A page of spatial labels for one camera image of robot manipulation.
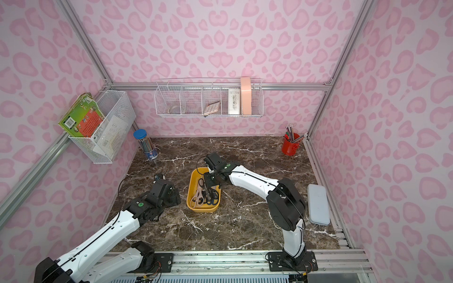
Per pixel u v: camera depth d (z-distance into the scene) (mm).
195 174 964
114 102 819
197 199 879
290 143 1042
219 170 673
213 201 903
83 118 719
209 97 1030
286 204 477
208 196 845
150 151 1040
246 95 825
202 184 839
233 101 926
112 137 822
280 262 730
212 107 946
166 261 736
